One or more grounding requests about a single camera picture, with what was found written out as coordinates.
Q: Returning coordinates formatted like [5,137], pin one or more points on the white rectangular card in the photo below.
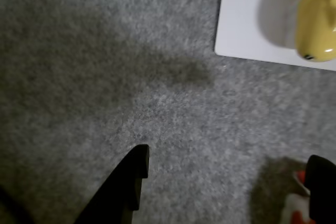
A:
[241,24]

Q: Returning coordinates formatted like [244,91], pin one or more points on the grey carpet tile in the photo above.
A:
[105,51]

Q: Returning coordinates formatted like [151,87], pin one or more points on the yellow sushi fish figure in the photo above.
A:
[315,24]

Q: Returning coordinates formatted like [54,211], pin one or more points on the red sushi fish figure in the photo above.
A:
[296,203]

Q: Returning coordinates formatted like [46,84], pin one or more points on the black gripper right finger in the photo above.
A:
[323,187]

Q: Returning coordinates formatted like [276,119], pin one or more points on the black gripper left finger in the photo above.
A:
[123,182]

